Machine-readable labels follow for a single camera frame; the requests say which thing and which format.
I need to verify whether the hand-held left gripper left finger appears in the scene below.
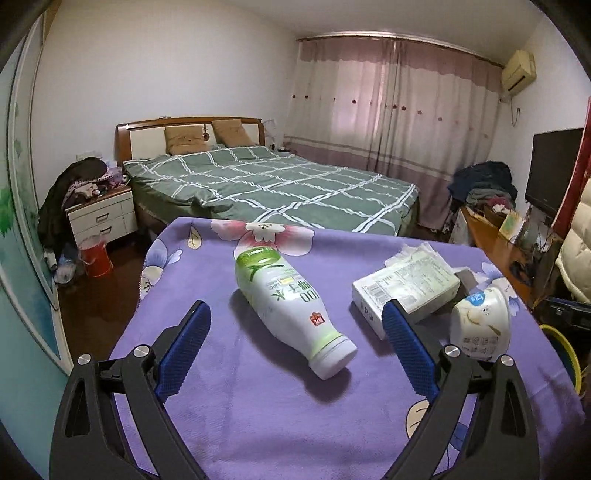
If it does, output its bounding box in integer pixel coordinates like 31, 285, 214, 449
50, 300, 212, 480

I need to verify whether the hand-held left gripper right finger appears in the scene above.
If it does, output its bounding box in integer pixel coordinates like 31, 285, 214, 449
381, 299, 542, 480

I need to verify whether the white green cardboard box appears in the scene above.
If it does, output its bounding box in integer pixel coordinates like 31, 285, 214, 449
352, 249, 461, 340

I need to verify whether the white wrapper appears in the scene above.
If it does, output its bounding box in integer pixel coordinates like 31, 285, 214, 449
384, 243, 437, 268

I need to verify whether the white green plastic bottle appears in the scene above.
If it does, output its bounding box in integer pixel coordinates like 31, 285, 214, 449
235, 247, 358, 380

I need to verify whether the yellow rimmed trash bin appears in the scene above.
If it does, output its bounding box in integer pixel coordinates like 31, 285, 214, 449
539, 323, 583, 398

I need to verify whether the purple floral tablecloth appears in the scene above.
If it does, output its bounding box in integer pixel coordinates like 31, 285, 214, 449
108, 217, 587, 480

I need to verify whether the red bucket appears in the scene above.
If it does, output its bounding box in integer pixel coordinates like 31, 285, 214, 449
78, 233, 114, 278

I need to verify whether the wooden desk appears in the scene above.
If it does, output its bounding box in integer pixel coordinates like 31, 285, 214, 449
459, 205, 564, 305

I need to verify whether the plastic bags pile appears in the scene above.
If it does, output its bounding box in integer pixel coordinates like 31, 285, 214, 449
46, 249, 84, 284

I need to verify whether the white nightstand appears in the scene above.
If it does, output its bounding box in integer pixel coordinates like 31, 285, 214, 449
66, 187, 138, 250

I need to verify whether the green paper booklet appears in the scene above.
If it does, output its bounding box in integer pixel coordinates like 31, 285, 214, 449
498, 210, 525, 241

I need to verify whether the wardrobe sliding door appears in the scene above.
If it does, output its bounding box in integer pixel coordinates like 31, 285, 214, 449
0, 14, 75, 374

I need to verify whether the folded clothes pile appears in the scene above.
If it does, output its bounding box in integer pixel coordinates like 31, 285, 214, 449
449, 161, 518, 210

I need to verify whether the green checked duvet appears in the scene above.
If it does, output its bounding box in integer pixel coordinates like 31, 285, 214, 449
124, 145, 419, 233

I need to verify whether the dark clothes pile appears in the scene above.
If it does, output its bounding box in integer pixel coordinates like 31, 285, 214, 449
38, 157, 125, 250

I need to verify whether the brown pillow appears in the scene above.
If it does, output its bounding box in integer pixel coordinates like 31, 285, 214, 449
211, 119, 254, 146
164, 126, 211, 155

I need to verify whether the wooden bed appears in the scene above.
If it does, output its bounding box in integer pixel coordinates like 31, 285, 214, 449
115, 116, 422, 236

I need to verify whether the black television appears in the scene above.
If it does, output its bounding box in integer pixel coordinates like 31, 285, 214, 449
525, 128, 585, 217

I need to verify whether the pink curtain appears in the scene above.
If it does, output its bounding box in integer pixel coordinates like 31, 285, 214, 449
281, 37, 504, 232

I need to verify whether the beige air conditioner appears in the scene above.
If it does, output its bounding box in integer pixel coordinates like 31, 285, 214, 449
501, 50, 537, 93

